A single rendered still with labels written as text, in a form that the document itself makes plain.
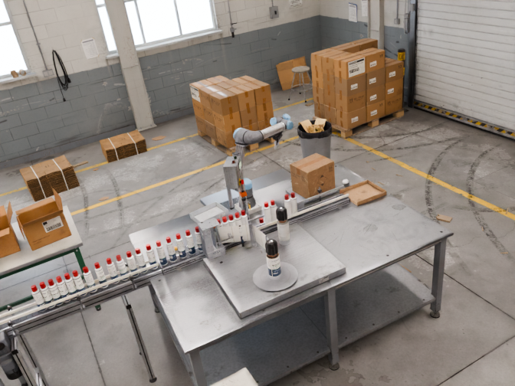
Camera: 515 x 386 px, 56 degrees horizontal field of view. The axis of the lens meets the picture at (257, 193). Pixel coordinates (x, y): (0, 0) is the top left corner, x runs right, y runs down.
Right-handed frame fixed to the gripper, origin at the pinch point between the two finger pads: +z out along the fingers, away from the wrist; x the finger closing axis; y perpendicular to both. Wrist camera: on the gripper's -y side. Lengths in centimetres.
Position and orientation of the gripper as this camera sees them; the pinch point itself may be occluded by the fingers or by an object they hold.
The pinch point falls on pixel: (269, 144)
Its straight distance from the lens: 459.0
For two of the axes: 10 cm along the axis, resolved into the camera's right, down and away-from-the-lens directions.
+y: 6.5, -2.9, 7.0
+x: -6.4, -7.0, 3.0
